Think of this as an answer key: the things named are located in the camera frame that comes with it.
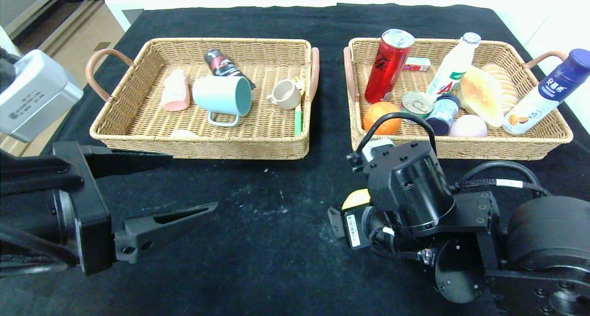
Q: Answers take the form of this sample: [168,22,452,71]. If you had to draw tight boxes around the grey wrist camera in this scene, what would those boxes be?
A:
[0,49,84,143]
[347,138,398,173]

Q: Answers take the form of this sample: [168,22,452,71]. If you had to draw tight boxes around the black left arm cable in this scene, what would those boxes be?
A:
[0,223,79,268]

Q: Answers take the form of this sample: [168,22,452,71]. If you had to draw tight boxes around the black cosmetic tube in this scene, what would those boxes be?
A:
[205,49,255,89]

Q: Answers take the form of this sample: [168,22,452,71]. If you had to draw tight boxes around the white hanging cloth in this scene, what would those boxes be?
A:
[0,25,21,58]

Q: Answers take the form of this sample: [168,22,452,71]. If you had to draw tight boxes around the black right camera cable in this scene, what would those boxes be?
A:
[354,112,542,192]

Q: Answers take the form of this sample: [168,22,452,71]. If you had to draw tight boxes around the grey metal shelf frame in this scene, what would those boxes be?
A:
[0,0,107,47]

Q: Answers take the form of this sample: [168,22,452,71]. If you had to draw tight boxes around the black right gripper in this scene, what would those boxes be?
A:
[327,204,384,250]

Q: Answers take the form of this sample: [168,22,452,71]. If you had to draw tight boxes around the striped bread loaf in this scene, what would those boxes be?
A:
[481,64,519,115]

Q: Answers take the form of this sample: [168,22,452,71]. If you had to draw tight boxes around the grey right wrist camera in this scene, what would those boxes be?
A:
[347,138,398,173]

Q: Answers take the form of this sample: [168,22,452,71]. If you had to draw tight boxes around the pale pink round bun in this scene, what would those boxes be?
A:
[448,114,488,138]

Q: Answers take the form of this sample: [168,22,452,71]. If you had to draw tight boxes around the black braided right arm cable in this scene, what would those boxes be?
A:
[453,177,552,198]

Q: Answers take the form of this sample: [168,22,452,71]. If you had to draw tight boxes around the small beige cup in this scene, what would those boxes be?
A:
[267,78,305,110]

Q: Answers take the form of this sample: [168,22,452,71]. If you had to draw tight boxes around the orange fruit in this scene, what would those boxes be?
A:
[363,101,402,136]

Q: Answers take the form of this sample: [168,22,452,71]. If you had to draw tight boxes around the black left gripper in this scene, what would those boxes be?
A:
[0,141,218,276]

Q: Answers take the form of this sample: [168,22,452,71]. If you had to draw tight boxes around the black tablecloth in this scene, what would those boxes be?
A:
[0,3,590,316]

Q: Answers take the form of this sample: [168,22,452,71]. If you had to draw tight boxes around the yellow lemon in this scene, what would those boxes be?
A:
[341,188,372,211]

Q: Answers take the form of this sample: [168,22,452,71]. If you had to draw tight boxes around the small dark blue jar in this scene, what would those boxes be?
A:
[424,94,460,137]

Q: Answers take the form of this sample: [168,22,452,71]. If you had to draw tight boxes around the white milk drink bottle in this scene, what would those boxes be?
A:
[425,32,482,103]

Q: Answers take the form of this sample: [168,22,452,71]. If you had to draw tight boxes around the light blue mug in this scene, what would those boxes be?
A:
[192,75,253,127]

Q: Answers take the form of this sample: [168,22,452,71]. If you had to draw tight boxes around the beige fork green handle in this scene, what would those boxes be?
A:
[293,78,307,137]

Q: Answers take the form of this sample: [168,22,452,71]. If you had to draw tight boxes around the short silver tin can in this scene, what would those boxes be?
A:
[400,91,435,121]

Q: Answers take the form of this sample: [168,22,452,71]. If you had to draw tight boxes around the rectangular wicker basket brown handles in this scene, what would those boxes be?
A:
[86,38,320,161]
[343,37,573,161]

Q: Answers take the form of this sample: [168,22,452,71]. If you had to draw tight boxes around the red soda can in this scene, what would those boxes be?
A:
[364,29,415,104]

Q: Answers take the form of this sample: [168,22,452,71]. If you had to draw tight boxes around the yellow bread bun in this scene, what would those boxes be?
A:
[456,66,504,128]

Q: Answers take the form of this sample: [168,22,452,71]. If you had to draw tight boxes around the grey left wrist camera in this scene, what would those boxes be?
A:
[0,49,84,143]

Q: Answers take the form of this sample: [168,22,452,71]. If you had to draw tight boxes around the small pink bottle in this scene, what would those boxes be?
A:
[161,70,190,112]

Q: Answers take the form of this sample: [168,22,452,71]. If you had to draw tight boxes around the white bottle blue cap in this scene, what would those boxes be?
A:
[502,48,590,136]

